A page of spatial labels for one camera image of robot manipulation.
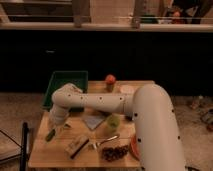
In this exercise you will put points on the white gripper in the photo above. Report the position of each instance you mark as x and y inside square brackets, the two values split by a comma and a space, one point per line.
[57, 118]

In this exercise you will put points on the green pepper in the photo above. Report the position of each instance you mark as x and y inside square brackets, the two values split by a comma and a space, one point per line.
[50, 135]

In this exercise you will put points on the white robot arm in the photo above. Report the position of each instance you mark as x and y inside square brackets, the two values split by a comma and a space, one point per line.
[157, 133]

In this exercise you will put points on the grey blue cloth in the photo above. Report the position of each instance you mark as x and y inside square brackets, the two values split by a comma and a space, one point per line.
[92, 122]

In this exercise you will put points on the green plastic bin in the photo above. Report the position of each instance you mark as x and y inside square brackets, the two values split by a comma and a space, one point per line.
[59, 79]

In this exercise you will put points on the silver fork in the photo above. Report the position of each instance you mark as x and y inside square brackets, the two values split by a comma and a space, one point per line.
[97, 144]

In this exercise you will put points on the green cup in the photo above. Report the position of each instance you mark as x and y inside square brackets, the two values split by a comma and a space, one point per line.
[113, 122]

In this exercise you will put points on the black pole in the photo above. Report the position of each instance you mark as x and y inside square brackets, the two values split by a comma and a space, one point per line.
[23, 157]

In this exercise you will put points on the orange tomato on stand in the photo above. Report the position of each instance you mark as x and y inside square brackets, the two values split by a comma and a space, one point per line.
[110, 81]

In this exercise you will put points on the bunch of dark grapes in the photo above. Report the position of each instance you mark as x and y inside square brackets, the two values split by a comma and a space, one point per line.
[111, 154]

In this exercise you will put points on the orange plate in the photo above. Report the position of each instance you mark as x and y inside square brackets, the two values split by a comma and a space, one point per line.
[133, 147]

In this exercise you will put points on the brush with black handle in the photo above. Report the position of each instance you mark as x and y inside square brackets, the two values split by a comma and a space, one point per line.
[76, 145]

